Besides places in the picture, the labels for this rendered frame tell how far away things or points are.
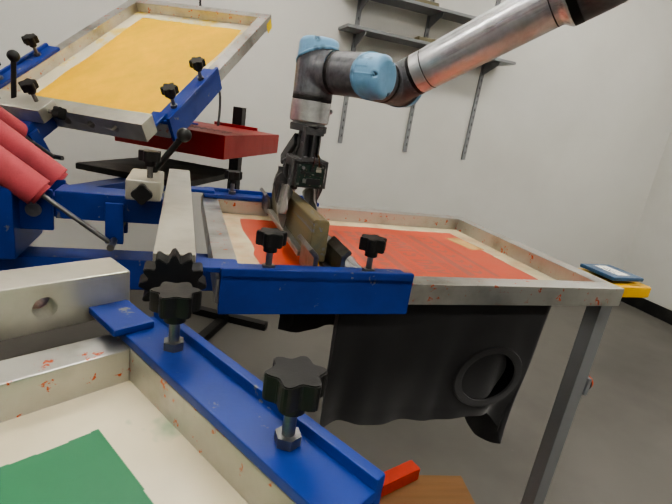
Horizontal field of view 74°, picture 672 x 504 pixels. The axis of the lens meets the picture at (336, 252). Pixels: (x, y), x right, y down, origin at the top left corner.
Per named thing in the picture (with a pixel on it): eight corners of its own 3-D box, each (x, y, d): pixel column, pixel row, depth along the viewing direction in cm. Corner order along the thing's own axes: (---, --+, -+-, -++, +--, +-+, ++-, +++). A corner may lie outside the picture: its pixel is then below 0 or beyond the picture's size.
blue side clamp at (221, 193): (311, 220, 128) (314, 196, 126) (316, 225, 123) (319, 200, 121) (201, 212, 118) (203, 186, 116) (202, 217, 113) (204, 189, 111)
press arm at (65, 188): (163, 217, 89) (164, 192, 88) (161, 225, 84) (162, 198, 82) (63, 210, 83) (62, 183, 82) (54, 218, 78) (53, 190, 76)
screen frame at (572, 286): (459, 228, 143) (461, 216, 142) (619, 306, 90) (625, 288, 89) (200, 209, 116) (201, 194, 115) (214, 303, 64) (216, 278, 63)
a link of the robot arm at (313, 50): (326, 33, 77) (289, 32, 81) (317, 100, 80) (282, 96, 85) (352, 44, 83) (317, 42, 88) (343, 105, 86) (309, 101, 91)
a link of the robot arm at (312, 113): (288, 97, 88) (327, 104, 90) (285, 121, 89) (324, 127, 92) (296, 98, 81) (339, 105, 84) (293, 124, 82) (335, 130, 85)
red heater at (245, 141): (193, 141, 233) (194, 117, 230) (277, 156, 226) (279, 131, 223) (114, 144, 176) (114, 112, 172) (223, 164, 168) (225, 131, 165)
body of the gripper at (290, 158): (287, 189, 85) (295, 123, 81) (278, 181, 92) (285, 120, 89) (325, 192, 87) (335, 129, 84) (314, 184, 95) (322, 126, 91)
